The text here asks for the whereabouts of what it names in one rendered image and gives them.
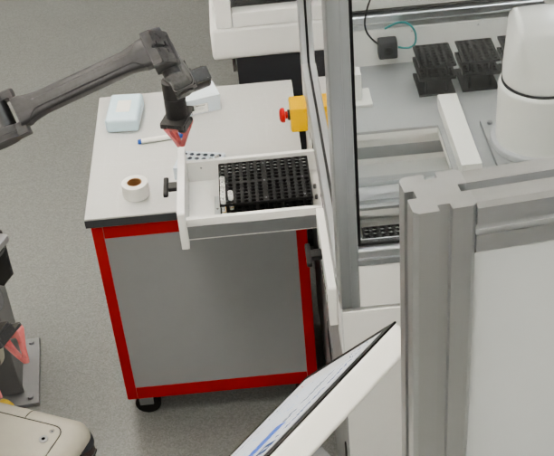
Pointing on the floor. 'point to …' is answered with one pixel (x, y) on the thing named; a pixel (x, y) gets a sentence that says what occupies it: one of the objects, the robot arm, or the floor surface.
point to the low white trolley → (198, 261)
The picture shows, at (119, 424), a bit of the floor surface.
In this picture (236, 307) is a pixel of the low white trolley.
